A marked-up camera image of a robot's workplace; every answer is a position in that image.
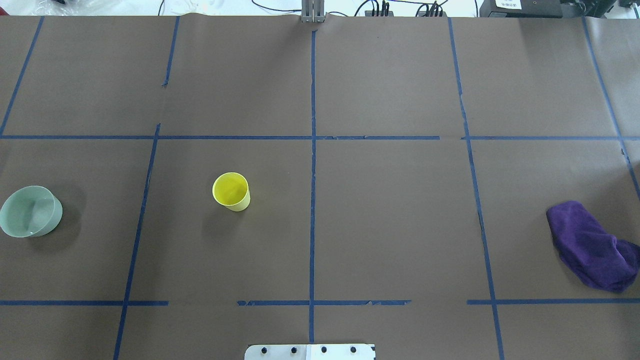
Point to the yellow plastic cup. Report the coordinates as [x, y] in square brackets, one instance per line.
[231, 190]

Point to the purple cloth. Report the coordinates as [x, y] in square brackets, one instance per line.
[599, 259]

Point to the pale green bowl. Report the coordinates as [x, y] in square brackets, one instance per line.
[32, 211]

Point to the black device box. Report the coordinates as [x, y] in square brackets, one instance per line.
[521, 9]

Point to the black power strip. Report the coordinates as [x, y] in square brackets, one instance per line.
[384, 13]

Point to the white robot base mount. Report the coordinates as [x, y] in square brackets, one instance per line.
[327, 351]

